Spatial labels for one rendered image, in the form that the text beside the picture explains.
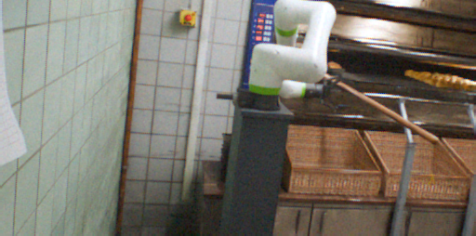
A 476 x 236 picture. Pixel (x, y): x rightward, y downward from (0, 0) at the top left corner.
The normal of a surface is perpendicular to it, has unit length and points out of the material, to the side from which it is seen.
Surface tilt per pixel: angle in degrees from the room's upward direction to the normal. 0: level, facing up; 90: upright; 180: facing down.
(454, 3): 70
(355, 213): 91
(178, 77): 90
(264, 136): 90
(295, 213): 91
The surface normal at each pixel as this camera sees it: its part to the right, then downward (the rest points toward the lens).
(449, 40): 0.26, -0.18
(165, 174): 0.22, 0.17
